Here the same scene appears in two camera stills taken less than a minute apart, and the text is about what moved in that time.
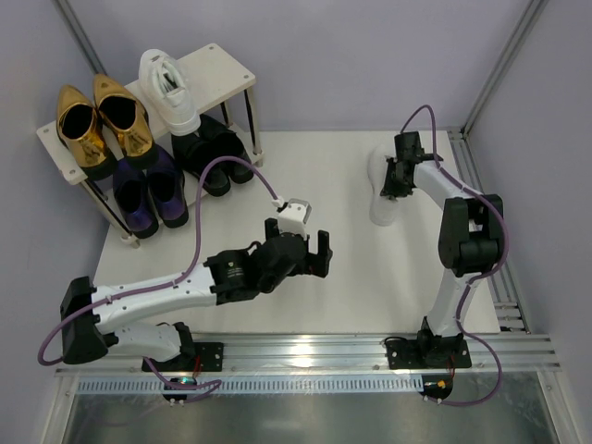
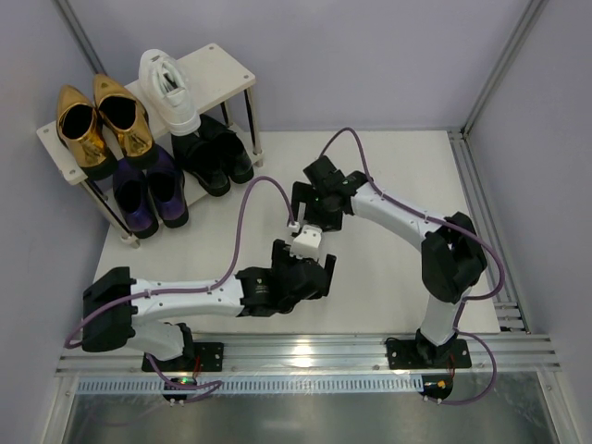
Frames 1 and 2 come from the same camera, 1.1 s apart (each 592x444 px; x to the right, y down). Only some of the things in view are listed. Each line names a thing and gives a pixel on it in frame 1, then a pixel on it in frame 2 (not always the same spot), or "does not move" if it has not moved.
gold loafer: (80, 130) does not move
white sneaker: (166, 83) does not move
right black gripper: (394, 176) → (313, 203)
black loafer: (194, 154) does not move
